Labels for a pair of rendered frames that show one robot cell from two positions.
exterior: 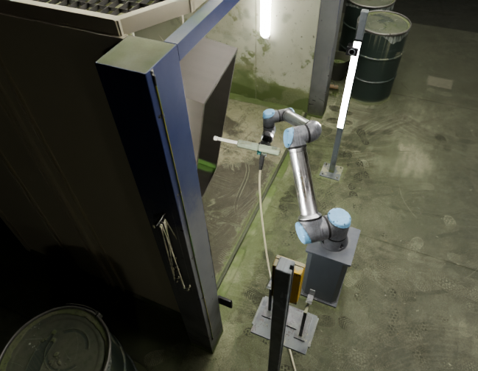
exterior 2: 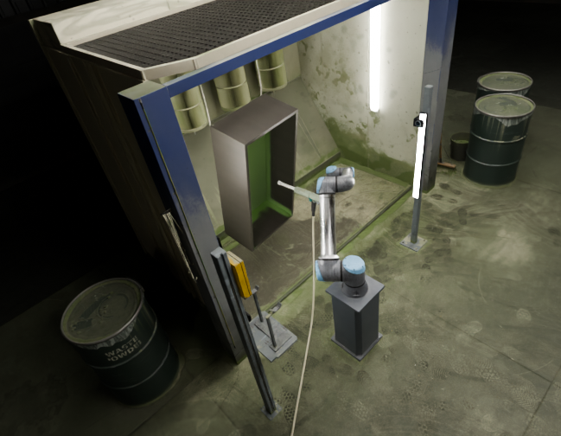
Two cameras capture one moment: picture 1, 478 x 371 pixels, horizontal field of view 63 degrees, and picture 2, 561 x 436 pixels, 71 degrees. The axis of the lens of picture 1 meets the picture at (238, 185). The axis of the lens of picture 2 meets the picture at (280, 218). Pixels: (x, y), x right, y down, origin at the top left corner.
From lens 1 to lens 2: 1.14 m
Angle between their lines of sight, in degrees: 22
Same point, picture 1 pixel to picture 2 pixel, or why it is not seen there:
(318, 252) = (335, 294)
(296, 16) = (401, 92)
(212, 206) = (289, 249)
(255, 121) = (359, 187)
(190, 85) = (242, 131)
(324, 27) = not seen: hidden behind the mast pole
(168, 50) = (158, 89)
